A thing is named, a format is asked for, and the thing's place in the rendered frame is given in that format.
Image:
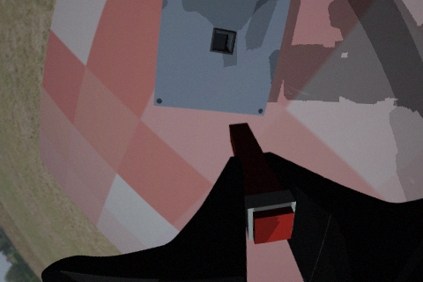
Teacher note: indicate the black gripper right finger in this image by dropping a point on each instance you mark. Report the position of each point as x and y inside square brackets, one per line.
[342, 235]

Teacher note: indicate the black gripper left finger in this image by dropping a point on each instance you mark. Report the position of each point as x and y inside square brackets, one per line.
[210, 248]

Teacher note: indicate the blue-grey sloped panel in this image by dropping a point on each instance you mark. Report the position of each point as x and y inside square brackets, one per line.
[218, 54]

